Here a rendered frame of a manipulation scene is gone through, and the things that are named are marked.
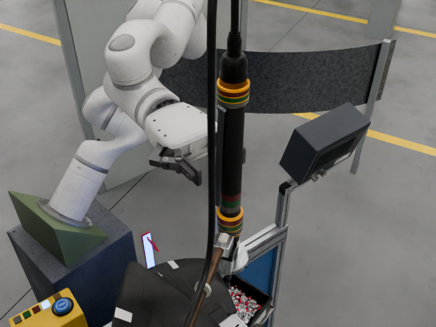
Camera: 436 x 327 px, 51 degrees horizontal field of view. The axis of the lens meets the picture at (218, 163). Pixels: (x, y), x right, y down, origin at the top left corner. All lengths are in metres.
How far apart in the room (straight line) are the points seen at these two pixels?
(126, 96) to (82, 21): 1.71
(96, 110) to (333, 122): 0.75
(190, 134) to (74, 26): 1.84
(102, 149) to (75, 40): 1.14
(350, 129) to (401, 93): 2.77
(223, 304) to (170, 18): 0.64
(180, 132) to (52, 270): 0.92
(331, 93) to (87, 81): 1.39
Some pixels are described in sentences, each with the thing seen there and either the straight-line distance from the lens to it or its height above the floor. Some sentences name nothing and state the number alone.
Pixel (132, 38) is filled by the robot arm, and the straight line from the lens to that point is 0.82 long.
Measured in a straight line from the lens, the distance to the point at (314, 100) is 2.80.
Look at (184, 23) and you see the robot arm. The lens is 1.02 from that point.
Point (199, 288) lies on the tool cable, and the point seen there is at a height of 1.56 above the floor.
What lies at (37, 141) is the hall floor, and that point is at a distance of 3.71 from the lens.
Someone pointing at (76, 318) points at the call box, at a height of 1.07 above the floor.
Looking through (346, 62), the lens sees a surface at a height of 0.86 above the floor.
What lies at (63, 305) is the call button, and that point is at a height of 1.08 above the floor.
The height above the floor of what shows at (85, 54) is 0.97.
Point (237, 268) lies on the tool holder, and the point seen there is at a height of 1.46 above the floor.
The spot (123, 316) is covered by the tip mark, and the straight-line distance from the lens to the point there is 0.83.
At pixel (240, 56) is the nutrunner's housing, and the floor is 1.85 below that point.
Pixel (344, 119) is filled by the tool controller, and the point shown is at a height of 1.24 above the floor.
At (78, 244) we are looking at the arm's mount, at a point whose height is 0.99.
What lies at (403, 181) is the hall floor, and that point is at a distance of 3.35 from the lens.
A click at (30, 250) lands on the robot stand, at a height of 0.93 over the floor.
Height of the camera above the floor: 2.12
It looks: 41 degrees down
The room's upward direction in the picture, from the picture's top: straight up
